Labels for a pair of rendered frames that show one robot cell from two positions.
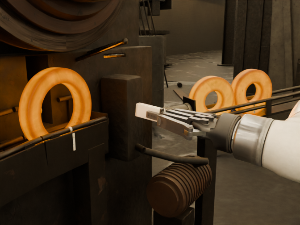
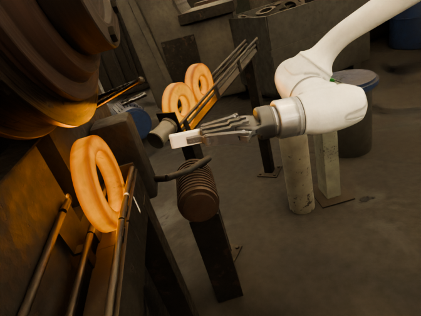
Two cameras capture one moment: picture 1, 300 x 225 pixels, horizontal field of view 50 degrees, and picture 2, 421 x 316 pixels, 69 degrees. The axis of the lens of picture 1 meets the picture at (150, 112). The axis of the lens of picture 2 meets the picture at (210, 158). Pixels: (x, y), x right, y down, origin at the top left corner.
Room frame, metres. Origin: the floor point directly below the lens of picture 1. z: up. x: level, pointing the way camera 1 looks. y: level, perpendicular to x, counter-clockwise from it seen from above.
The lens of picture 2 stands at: (0.14, 0.32, 1.02)
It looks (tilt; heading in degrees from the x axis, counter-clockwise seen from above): 28 degrees down; 326
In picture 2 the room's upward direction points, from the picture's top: 16 degrees counter-clockwise
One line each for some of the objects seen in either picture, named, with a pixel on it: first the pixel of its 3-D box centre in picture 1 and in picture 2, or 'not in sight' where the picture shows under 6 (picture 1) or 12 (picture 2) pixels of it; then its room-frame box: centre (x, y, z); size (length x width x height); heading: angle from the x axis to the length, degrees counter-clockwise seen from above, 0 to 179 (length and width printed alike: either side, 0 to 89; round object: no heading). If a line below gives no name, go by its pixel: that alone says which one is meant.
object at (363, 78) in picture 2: not in sight; (346, 115); (0.99, -1.23, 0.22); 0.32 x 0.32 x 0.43
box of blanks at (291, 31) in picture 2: not in sight; (294, 42); (2.03, -2.22, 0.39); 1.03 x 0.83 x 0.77; 72
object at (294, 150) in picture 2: not in sight; (296, 162); (0.91, -0.63, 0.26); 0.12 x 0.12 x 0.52
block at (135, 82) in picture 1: (121, 117); (125, 160); (0.90, 0.08, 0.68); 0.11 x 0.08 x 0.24; 57
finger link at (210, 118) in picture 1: (188, 120); (223, 128); (0.66, -0.08, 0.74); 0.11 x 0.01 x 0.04; 55
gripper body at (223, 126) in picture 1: (215, 129); (253, 125); (0.61, -0.13, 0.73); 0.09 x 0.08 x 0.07; 57
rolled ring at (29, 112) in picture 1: (58, 109); (102, 183); (0.70, 0.20, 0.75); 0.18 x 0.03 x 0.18; 148
